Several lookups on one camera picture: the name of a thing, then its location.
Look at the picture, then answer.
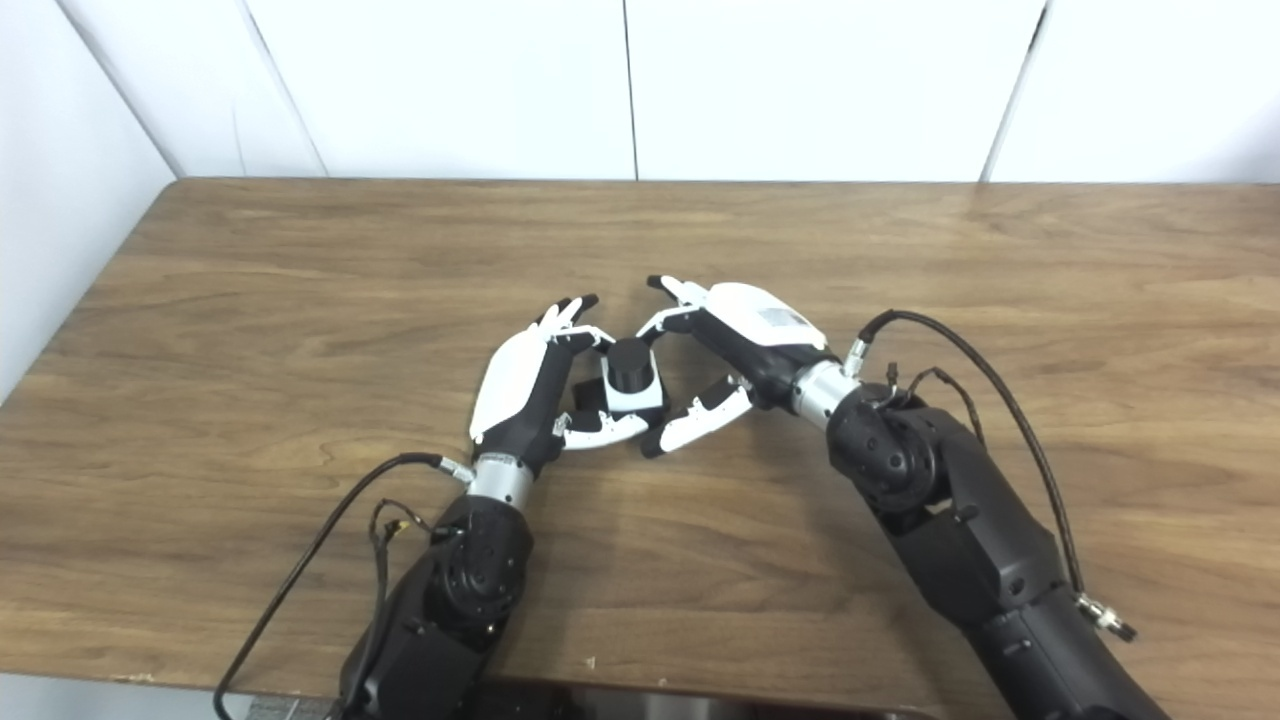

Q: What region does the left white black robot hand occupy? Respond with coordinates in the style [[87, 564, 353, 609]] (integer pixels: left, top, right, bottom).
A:
[[468, 294, 651, 476]]

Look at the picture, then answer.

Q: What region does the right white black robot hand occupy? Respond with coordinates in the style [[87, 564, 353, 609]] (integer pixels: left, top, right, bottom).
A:
[[638, 275, 831, 459]]

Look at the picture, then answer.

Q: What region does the white square piece with hole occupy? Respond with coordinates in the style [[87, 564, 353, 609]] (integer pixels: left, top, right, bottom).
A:
[[598, 372, 666, 419]]

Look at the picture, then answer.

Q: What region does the black peg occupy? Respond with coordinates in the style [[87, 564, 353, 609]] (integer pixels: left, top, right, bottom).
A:
[[572, 338, 658, 416]]

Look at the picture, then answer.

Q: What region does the black robot torso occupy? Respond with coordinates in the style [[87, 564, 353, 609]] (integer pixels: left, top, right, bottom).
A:
[[470, 680, 931, 720]]

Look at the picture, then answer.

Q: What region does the left thick black wrist cable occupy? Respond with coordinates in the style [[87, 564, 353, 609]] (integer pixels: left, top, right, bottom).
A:
[[213, 452, 476, 720]]

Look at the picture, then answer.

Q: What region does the thick black wrist cable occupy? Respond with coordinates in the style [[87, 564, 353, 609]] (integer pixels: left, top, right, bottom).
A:
[[845, 309, 1138, 643], [213, 452, 476, 720]]

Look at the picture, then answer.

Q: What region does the right thick black wrist cable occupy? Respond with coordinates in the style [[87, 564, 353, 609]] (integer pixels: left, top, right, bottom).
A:
[[845, 309, 1138, 643]]

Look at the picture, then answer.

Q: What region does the right thin wire bundle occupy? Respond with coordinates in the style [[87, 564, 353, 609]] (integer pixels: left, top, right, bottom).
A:
[[880, 362, 986, 451]]

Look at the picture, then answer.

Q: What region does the thin wire bundle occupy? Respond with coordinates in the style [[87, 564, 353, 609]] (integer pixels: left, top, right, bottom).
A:
[[368, 498, 436, 621], [880, 362, 986, 451]]

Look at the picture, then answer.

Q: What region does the left thin wire bundle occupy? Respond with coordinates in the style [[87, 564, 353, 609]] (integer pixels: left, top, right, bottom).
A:
[[368, 498, 436, 621]]

